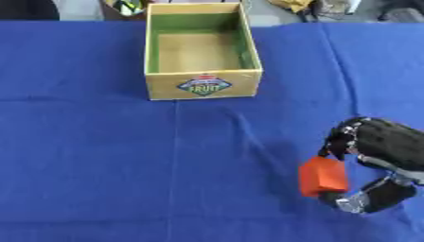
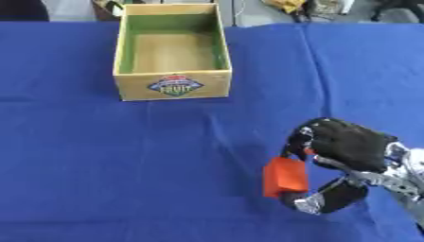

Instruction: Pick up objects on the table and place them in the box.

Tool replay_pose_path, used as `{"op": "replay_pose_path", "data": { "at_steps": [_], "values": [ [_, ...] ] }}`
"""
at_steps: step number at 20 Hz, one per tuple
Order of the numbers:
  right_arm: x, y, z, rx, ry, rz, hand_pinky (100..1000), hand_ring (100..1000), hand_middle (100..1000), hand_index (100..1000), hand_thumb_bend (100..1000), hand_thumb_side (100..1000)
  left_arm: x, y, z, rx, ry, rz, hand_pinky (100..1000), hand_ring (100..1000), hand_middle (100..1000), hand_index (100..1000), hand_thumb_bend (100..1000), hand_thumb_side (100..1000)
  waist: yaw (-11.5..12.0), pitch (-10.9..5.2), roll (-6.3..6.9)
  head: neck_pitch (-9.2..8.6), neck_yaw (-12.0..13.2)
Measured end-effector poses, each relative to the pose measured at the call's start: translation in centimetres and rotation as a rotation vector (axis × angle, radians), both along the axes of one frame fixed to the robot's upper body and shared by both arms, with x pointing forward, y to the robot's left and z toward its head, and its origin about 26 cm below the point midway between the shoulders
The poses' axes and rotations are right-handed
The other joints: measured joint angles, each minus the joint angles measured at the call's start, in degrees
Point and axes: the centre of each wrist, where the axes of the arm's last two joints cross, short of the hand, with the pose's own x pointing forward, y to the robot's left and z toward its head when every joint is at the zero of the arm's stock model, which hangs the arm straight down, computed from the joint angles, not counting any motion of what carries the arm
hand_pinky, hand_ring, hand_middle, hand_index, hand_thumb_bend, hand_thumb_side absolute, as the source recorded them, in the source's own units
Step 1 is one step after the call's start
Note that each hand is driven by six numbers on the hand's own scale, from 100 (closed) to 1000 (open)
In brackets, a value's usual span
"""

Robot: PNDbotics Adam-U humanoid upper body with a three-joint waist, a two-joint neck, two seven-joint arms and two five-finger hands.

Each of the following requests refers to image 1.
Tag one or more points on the black chair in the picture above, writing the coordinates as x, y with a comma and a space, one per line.
27, 9

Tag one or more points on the yellow cloth bag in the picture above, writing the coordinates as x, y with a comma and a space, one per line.
291, 4

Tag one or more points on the grey mesh bag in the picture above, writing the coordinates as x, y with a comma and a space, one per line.
331, 8

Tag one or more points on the dark grey bag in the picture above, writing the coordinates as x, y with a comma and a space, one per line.
402, 11

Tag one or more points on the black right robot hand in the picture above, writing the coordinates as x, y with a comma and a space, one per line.
389, 145

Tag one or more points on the yellow and black bag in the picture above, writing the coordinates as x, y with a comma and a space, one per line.
128, 7

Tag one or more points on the orange rectangular block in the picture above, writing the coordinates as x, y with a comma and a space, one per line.
322, 176

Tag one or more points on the tan cardboard box green inside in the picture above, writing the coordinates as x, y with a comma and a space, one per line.
200, 53

